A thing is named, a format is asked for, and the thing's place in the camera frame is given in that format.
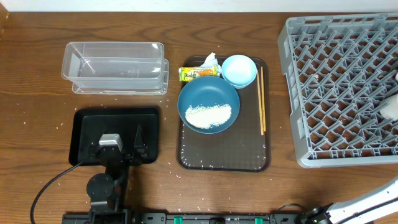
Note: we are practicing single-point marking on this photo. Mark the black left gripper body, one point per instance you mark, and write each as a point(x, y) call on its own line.
point(117, 154)

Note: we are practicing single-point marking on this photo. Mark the light blue bowl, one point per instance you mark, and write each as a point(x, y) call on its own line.
point(239, 70)

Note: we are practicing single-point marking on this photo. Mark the wooden chopstick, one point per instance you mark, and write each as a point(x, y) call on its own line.
point(263, 99)
point(260, 104)

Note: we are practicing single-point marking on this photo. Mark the white cup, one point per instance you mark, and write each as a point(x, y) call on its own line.
point(390, 109)

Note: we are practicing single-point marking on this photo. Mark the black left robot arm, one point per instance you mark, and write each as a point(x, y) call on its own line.
point(107, 190)

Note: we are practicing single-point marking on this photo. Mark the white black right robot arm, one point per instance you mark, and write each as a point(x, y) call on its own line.
point(364, 209)

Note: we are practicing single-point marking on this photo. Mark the grey dishwasher rack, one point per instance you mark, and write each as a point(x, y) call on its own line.
point(340, 71)

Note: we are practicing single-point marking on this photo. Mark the black plastic bin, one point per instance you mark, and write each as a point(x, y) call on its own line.
point(90, 124)

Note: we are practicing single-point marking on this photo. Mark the pile of white rice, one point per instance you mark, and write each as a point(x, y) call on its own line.
point(206, 117)

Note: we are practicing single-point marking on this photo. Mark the yellow green snack wrapper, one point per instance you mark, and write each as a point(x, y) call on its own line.
point(187, 74)

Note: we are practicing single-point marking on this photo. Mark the dark blue plate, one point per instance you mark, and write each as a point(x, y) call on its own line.
point(208, 91)

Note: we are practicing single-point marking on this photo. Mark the clear plastic bin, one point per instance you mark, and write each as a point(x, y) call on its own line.
point(77, 54)

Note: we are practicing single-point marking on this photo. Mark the dark brown serving tray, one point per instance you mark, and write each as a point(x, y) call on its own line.
point(240, 147)

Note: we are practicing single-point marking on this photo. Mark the crumpled white tissue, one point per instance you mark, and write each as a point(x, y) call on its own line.
point(210, 61)

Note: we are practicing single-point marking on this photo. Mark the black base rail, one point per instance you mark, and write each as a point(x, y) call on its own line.
point(162, 218)

